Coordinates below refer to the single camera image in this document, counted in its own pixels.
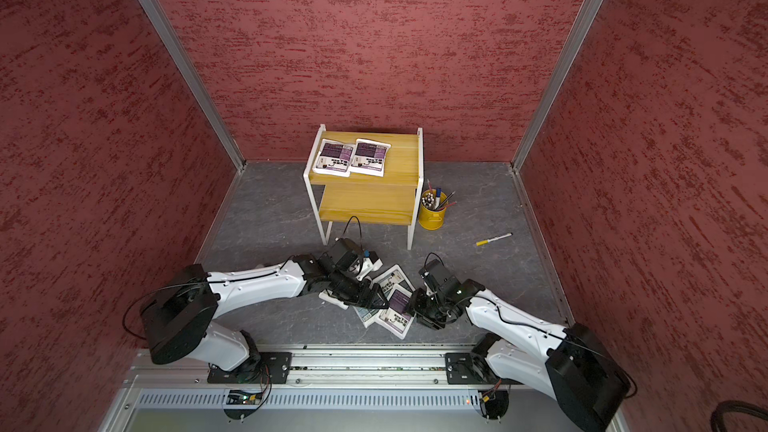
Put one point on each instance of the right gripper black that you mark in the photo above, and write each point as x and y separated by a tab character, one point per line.
416	301

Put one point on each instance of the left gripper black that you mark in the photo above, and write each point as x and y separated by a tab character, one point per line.
358	299

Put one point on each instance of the purple coffee bag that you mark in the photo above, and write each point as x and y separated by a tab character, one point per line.
369	157
395	319
333	158

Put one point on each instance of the grey-blue coffee bag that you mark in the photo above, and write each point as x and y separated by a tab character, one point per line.
368	317
325	296
392	277

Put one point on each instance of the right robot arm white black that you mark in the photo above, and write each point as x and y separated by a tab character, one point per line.
568	364

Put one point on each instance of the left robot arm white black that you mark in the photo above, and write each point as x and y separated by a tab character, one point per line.
179	319

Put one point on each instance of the yellow pen cup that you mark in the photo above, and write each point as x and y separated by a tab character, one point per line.
433	206

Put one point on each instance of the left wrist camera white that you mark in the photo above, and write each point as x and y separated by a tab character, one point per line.
369	263

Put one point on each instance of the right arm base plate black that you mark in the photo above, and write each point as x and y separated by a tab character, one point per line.
468	369

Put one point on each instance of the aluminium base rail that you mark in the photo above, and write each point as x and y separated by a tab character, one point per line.
315	366

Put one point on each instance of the yellow handled marker pen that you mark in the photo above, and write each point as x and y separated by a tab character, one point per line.
493	239

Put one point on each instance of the wooden two-tier shelf white frame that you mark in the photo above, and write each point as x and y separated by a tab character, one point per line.
392	199

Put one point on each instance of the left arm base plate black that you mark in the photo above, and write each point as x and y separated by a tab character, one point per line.
269	368

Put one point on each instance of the right corner aluminium post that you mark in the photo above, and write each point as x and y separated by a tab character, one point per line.
581	26

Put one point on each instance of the corner aluminium post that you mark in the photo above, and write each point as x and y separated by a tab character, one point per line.
581	26
164	29

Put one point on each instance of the left corner aluminium post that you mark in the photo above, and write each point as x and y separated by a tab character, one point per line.
164	29

